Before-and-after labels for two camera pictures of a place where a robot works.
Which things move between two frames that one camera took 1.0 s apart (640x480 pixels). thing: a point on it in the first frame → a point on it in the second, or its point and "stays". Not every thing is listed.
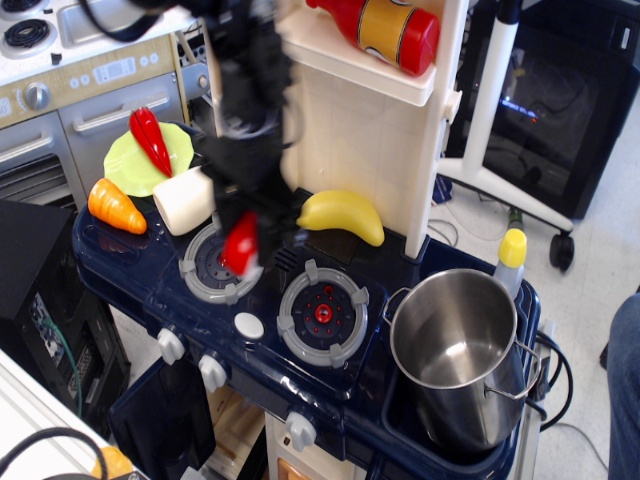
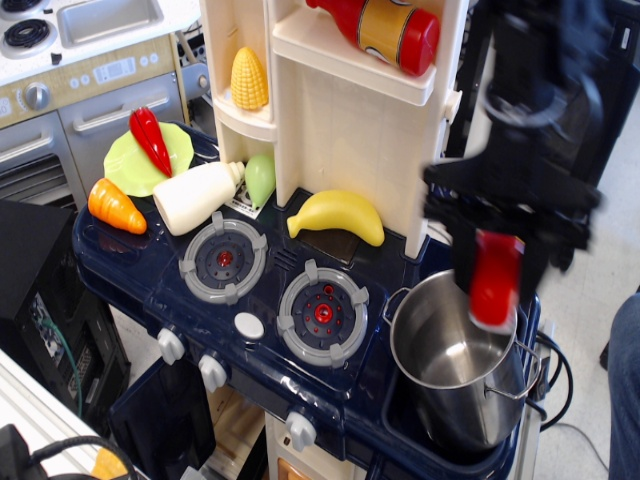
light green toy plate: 127,165 stays
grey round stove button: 249,324 stays
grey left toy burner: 204,273 stays
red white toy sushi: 239,253 → 496,280
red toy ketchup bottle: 391,30 stays
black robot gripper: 244,161 → 527,178
